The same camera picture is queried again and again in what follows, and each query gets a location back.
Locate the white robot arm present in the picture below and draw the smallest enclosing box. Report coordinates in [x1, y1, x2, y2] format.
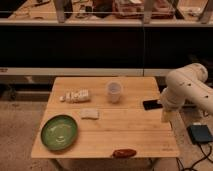
[159, 63, 213, 122]

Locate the green ceramic bowl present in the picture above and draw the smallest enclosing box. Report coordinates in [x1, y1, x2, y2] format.
[40, 115, 78, 151]

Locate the black smartphone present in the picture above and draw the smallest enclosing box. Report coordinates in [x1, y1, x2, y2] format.
[142, 100, 162, 110]

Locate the black box on floor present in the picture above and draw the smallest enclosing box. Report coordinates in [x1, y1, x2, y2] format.
[187, 125, 213, 144]

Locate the translucent plastic cup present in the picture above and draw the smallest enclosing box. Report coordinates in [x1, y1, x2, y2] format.
[106, 81, 122, 103]

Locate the wooden table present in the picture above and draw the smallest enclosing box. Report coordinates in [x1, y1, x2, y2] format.
[31, 77, 179, 159]

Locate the white plastic bottle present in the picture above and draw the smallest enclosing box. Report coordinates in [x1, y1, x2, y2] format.
[59, 89, 91, 103]

